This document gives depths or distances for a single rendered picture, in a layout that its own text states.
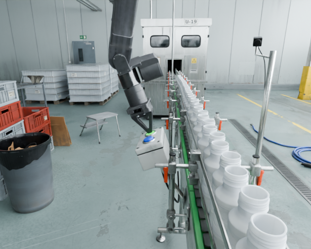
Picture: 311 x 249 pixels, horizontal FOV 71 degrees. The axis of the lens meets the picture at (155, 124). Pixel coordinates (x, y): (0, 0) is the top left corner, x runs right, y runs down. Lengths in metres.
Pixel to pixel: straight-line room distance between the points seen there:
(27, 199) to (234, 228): 2.09
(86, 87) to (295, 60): 8.90
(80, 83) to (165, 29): 3.18
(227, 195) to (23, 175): 1.94
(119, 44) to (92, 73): 6.09
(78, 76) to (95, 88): 0.56
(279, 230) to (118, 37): 0.50
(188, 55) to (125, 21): 4.21
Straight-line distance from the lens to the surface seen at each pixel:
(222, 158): 0.43
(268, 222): 0.31
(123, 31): 0.58
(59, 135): 3.71
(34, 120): 3.24
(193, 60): 4.77
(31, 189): 2.25
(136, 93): 0.63
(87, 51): 10.88
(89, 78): 6.70
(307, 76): 8.87
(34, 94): 7.62
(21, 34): 12.32
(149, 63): 0.63
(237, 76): 10.74
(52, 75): 7.24
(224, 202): 0.38
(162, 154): 0.60
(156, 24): 4.76
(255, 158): 0.59
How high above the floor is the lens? 1.34
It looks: 17 degrees down
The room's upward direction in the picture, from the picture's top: straight up
